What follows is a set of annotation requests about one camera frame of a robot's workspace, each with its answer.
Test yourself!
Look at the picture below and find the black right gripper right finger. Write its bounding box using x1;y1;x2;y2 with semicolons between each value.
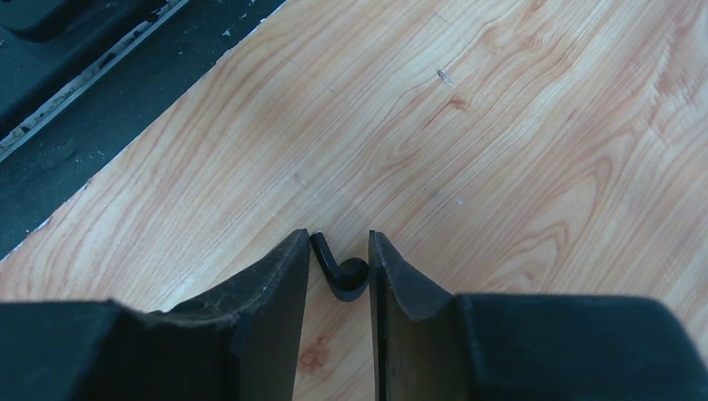
368;231;707;400

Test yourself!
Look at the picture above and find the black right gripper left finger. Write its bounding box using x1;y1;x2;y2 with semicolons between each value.
1;229;310;400

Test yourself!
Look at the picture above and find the black earbud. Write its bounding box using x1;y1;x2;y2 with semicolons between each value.
310;231;369;302

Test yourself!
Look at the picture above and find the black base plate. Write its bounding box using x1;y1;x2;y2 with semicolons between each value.
1;1;280;256

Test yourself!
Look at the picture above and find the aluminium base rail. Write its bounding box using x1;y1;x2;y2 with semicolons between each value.
1;0;185;159

